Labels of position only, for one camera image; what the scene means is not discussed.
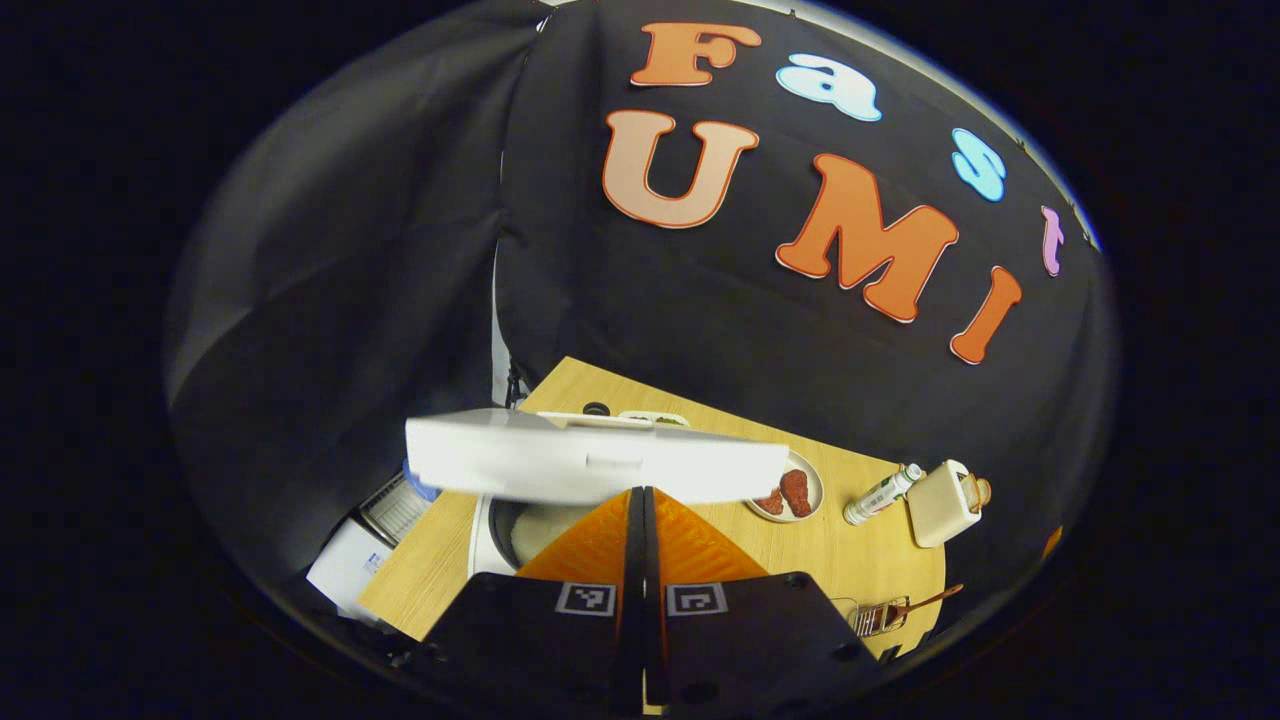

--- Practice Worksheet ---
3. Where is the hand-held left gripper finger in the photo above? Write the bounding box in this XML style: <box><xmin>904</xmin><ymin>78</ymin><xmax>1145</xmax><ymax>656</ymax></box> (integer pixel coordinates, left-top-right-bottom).
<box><xmin>645</xmin><ymin>486</ymin><xmax>889</xmax><ymax>720</ymax></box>
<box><xmin>418</xmin><ymin>486</ymin><xmax>647</xmax><ymax>720</ymax></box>

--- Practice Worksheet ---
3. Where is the brown wooden spoon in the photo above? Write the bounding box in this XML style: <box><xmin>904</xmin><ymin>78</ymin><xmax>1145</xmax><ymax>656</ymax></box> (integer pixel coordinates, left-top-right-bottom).
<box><xmin>880</xmin><ymin>584</ymin><xmax>965</xmax><ymax>627</ymax></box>

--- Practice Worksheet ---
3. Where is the white rice cooker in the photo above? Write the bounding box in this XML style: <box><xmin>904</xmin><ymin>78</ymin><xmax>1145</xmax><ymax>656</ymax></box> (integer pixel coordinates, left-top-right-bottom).
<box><xmin>405</xmin><ymin>408</ymin><xmax>791</xmax><ymax>581</ymax></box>

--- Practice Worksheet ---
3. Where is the cream white toaster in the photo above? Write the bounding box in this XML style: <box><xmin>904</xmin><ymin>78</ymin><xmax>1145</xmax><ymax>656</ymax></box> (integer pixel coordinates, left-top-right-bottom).
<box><xmin>907</xmin><ymin>459</ymin><xmax>986</xmax><ymax>549</ymax></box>

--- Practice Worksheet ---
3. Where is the white green-label drink bottle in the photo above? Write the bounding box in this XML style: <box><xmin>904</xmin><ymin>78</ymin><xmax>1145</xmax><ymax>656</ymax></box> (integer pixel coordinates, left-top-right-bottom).
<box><xmin>843</xmin><ymin>462</ymin><xmax>926</xmax><ymax>527</ymax></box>

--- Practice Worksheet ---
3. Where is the white round plate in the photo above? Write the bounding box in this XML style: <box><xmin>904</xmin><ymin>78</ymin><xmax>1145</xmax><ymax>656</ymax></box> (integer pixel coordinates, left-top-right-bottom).
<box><xmin>745</xmin><ymin>450</ymin><xmax>826</xmax><ymax>524</ymax></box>

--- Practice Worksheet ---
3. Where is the white ribbed container blue lid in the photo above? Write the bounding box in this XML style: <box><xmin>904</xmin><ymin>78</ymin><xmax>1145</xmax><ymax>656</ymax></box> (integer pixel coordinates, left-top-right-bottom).
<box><xmin>358</xmin><ymin>458</ymin><xmax>443</xmax><ymax>548</ymax></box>

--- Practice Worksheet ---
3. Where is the white box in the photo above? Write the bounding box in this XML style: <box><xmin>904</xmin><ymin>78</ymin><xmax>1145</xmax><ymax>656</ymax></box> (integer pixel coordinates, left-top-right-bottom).
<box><xmin>305</xmin><ymin>513</ymin><xmax>398</xmax><ymax>623</ymax></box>

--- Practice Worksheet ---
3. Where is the black backdrop cloth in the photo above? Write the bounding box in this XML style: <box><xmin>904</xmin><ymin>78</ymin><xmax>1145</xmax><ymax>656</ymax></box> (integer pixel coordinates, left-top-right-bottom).
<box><xmin>165</xmin><ymin>0</ymin><xmax>1121</xmax><ymax>661</ymax></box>

